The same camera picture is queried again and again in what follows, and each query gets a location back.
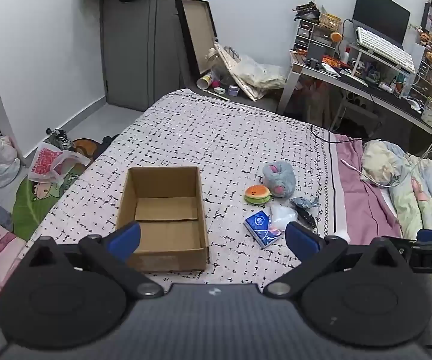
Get black computer monitor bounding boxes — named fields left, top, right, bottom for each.
left=352, top=0, right=412, bottom=44

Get pink and white plastic bag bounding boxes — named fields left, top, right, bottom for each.
left=28, top=142, right=91, bottom=187

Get blue tissue packet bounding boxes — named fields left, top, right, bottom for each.
left=244, top=211, right=283, bottom=249

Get white monitor riser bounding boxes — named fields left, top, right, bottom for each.
left=347, top=43, right=418, bottom=95

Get pastel printed quilt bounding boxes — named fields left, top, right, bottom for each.
left=360, top=139, right=432, bottom=346

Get black framed board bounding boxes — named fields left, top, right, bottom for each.
left=175, top=0, right=219, bottom=78

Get black shoes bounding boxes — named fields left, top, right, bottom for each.
left=45, top=128, right=69, bottom=151

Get white black grid blanket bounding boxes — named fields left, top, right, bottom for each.
left=13, top=89, right=349, bottom=297

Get clear bag of white cotton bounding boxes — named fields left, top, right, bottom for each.
left=269, top=202, right=299, bottom=232

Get wicker basket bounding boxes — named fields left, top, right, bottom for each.
left=319, top=13, right=343, bottom=33

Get blue fluffy plush toy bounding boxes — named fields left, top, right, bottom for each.
left=262, top=160, right=297, bottom=199

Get grey door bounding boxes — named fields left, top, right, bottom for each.
left=100, top=0, right=199, bottom=112

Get pink bedsheet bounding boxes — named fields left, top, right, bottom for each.
left=330, top=131, right=405, bottom=245

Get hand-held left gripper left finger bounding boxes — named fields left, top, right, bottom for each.
left=23, top=222, right=164, bottom=301

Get grey storage bench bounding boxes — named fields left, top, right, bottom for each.
left=180, top=78, right=281, bottom=114

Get paper cup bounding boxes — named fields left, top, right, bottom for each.
left=196, top=73, right=214, bottom=91

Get white keyboard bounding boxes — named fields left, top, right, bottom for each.
left=355, top=27, right=416, bottom=73

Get white desk with dark top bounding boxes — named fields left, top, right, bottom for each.
left=278, top=50, right=432, bottom=144

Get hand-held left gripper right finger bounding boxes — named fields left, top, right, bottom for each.
left=264, top=222, right=409, bottom=301

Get grey drawer organizer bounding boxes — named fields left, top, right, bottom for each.
left=293, top=19, right=339, bottom=61

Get brown cardboard box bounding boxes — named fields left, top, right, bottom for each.
left=115, top=166, right=210, bottom=274

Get beige tote bag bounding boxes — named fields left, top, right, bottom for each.
left=213, top=42, right=262, bottom=102

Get black cable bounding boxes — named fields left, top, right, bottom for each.
left=310, top=124, right=364, bottom=145

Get green floor mat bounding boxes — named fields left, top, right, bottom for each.
left=11, top=165, right=86, bottom=241

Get white charging cable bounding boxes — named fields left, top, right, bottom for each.
left=340, top=158, right=416, bottom=189

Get burger plush toy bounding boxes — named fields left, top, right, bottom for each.
left=244, top=184, right=272, bottom=205

